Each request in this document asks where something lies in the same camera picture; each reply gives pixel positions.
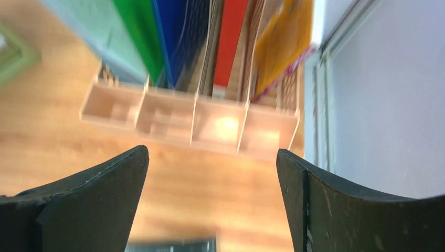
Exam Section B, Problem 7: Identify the yellow book in rack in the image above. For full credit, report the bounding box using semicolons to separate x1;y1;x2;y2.
251;1;326;102

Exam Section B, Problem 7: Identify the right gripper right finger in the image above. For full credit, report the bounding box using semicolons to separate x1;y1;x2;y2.
276;149;444;251

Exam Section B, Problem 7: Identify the blue plastic folder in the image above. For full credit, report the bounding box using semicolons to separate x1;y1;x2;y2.
151;0;211;91

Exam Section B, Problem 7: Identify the pink file organizer rack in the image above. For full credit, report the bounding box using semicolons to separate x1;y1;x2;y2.
80;1;303;159

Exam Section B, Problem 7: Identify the grey clipboard with papers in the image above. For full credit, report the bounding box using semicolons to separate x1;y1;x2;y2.
41;0;148;85

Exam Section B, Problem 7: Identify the green plastic folder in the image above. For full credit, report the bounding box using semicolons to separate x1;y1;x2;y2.
113;0;165;87

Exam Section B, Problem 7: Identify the red plastic folder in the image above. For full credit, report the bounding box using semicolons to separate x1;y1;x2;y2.
214;0;248;90

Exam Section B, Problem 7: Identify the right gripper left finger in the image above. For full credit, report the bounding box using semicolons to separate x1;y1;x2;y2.
1;145;149;251

